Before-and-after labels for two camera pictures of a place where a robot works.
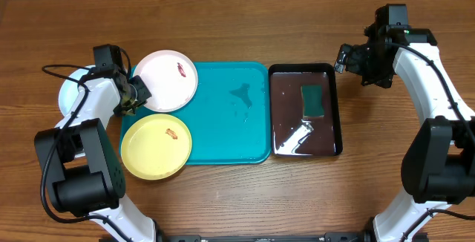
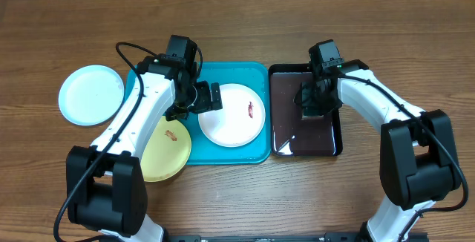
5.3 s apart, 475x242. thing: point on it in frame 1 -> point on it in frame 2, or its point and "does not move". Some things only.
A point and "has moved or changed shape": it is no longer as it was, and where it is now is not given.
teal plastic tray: x=228 y=119 does not move
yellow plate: x=156 y=146 does not move
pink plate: x=171 y=77 has moved or changed shape
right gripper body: x=375 y=70 -> x=315 y=96
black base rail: x=162 y=236 does not move
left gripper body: x=135 y=98 -> x=197 y=99
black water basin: x=292 y=134 does not move
